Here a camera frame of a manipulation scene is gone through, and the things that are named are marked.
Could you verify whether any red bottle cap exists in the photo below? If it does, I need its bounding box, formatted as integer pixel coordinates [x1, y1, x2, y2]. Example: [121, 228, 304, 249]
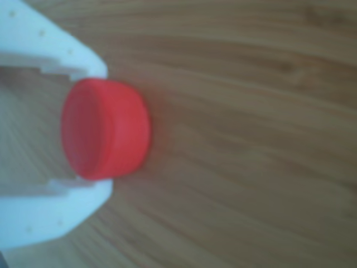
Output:
[60, 78, 153, 181]

